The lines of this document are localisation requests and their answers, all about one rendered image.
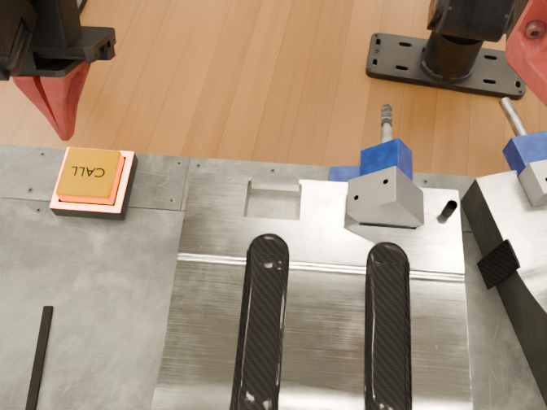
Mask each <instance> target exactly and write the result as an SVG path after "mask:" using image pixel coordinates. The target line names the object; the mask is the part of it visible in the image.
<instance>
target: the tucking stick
mask: <svg viewBox="0 0 547 410"><path fill-rule="evenodd" d="M52 312H53V306H44V307H43V311H42V319H41V324H40V329H39V334H38V338H37V347H36V351H35V356H34V361H33V370H32V375H31V379H30V384H29V389H28V398H27V403H26V407H25V410H36V408H37V399H38V394H39V389H40V384H41V379H42V370H43V365H44V360H45V355H46V346H47V341H48V336H49V331H50V322H51V317H52Z"/></svg>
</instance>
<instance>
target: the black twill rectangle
mask: <svg viewBox="0 0 547 410"><path fill-rule="evenodd" d="M477 265H478V267H479V271H480V272H481V275H482V277H483V280H484V283H485V285H486V287H487V289H488V290H490V289H491V288H493V287H494V286H495V285H496V284H498V283H499V282H501V281H502V280H504V279H505V278H507V277H508V276H509V275H510V274H512V273H514V272H515V271H516V270H518V269H519V268H521V267H522V266H521V264H520V263H519V259H518V257H517V255H516V254H515V251H514V248H513V247H512V245H511V242H510V240H509V239H508V238H507V239H506V240H505V241H504V242H502V243H501V244H500V245H499V246H497V247H496V248H495V249H494V250H493V251H491V252H490V253H489V254H488V255H486V256H485V257H484V258H483V259H481V260H480V261H479V262H478V263H477Z"/></svg>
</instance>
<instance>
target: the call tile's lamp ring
mask: <svg viewBox="0 0 547 410"><path fill-rule="evenodd" d="M68 148H70V147H68ZM68 148H67V151H66V154H65V156H64V160H63V164H64V161H65V159H66V155H67V153H68ZM119 151H120V150H119ZM120 152H121V154H122V155H123V156H127V157H126V161H125V166H124V170H123V174H122V178H121V181H120V187H119V191H118V195H117V198H116V204H115V206H114V207H113V206H102V205H90V204H79V203H58V199H59V197H58V196H57V195H56V194H55V192H54V194H53V198H52V200H51V203H50V207H52V208H63V209H74V210H86V211H97V212H118V213H120V209H121V205H122V201H123V197H124V194H125V187H126V184H127V180H128V176H129V170H130V166H131V163H132V159H133V152H132V151H120ZM63 164H62V168H61V170H60V173H59V178H60V175H61V172H62V169H63ZM59 178H58V181H57V184H56V187H55V191H56V189H57V185H58V183H59Z"/></svg>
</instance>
